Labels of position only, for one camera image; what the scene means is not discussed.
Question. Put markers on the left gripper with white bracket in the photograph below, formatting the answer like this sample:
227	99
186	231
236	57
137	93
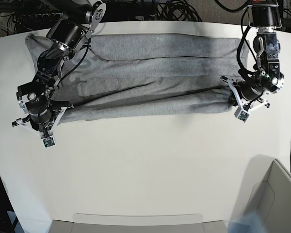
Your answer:
248	98

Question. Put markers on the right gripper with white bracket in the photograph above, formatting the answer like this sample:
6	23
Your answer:
42	112

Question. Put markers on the grey T-shirt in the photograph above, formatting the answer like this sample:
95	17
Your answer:
130	75

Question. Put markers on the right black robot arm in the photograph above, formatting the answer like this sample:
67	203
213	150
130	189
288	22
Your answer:
72	32

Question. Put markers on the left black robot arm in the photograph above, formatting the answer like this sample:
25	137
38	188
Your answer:
265	17

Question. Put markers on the grey box at right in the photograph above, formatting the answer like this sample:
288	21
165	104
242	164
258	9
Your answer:
271	199

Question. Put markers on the grey box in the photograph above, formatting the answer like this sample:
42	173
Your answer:
271	199
188	223

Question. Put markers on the blue cloth at bottom right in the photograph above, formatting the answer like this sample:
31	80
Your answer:
248	223

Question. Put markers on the grey box at bottom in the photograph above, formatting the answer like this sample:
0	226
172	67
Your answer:
188	223

